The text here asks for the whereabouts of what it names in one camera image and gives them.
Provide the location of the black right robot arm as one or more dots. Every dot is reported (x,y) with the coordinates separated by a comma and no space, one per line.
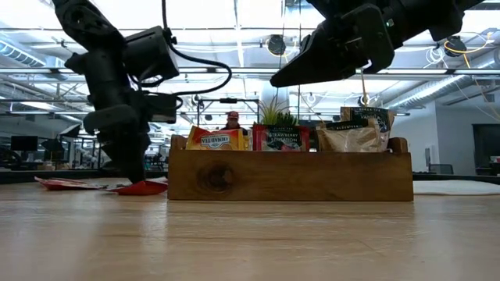
(429,15)

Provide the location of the grey office chair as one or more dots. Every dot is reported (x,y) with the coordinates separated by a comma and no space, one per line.
(440,169)

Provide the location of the white round placemat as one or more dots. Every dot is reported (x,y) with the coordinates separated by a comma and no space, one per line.
(457,189)

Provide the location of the orange peach tea packet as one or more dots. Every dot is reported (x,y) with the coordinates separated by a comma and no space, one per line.
(247,142)
(215,141)

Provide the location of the black background monitor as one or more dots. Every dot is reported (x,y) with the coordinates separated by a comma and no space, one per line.
(23,143)

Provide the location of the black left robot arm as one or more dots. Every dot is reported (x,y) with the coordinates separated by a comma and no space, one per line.
(86,23)

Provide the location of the black camera rig frame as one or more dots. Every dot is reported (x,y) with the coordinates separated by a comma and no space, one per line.
(228,100)

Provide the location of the succulent in white patterned pot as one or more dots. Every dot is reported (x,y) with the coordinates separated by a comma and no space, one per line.
(273,115)

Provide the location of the tan vanilla tea packet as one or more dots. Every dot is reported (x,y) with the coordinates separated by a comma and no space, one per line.
(347,140)
(369,115)

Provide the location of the black workstation frame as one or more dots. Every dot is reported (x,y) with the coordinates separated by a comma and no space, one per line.
(70,130)

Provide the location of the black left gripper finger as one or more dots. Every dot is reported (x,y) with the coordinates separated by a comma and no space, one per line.
(123,152)
(142,152)

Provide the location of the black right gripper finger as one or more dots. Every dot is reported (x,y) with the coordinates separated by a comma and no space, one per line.
(308,79)
(324,56)

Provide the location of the person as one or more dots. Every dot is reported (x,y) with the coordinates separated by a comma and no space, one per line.
(233,117)

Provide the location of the wooden tea organizer box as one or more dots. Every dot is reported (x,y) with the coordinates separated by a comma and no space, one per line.
(293,175)

